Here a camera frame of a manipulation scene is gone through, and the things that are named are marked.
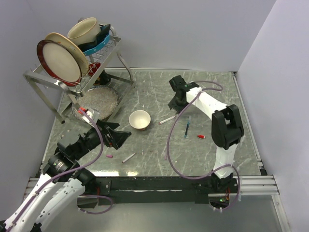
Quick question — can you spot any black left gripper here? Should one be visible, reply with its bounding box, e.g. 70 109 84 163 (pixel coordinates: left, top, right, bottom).
73 118 131 159

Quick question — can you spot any blue pen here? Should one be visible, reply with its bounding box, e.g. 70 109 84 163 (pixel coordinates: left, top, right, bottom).
184 116 192 139

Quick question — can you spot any white pen red tip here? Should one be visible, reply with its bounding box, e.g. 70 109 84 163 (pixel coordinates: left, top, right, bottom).
159 115 176 125

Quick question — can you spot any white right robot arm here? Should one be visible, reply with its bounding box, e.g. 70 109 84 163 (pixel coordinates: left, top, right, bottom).
168 75 244 192

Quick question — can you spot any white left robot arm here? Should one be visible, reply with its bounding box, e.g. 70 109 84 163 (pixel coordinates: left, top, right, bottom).
0 120 131 232

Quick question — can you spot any white pen red cap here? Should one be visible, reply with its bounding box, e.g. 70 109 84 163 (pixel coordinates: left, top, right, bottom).
122 153 136 163

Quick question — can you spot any white paper cup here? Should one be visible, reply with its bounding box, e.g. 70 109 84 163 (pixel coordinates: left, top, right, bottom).
128 110 151 131

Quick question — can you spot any glass textured plate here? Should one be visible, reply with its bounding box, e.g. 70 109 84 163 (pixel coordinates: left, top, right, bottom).
77 86 119 120

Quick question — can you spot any steel dish rack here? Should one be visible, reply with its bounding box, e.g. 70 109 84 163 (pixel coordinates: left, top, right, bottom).
23 27 136 124

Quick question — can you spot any red object in rack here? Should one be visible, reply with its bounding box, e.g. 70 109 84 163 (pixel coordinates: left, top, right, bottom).
87 62 101 77

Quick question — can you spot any red rimmed white plate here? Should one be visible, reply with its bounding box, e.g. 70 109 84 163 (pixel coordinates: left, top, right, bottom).
36 40 82 87

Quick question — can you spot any blue rimmed dish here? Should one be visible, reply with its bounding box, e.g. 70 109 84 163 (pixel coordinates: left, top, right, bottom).
78 24 111 56

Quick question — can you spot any cream ceramic bowl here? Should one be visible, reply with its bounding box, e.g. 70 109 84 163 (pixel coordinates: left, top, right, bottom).
67 17 101 45

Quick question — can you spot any beige plate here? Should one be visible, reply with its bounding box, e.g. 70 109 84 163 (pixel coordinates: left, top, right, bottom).
45 32 88 77

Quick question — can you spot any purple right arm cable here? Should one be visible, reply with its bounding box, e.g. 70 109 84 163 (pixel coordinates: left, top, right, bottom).
166 81 242 215

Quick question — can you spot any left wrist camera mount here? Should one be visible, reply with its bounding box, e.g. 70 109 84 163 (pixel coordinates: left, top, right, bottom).
78 107 99 125

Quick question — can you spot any black base frame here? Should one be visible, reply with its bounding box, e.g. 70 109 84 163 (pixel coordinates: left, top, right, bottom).
84 175 238 204

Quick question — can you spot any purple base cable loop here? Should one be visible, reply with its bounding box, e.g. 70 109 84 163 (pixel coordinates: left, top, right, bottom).
78 195 114 215

